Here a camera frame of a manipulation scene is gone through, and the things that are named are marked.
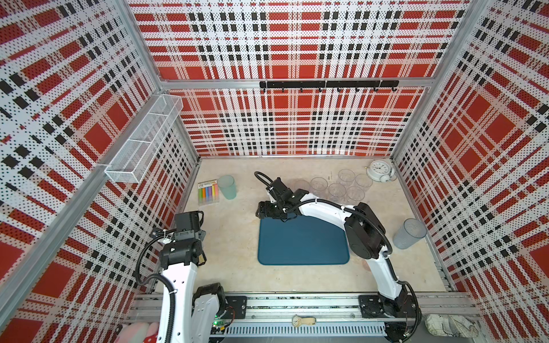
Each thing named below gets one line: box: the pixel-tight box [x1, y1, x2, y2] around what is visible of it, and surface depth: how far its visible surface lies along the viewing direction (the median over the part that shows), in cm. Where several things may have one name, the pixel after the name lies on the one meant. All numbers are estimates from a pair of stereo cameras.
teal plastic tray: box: [258, 215, 350, 266], surface depth 88 cm
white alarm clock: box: [366, 160, 395, 183], surface depth 112 cm
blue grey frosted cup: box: [392, 217, 428, 250], surface depth 87 cm
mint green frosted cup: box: [217, 174, 237, 201], surface depth 103 cm
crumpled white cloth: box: [424, 313, 479, 338], surface depth 69 cm
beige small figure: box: [291, 314, 317, 327], surface depth 72 cm
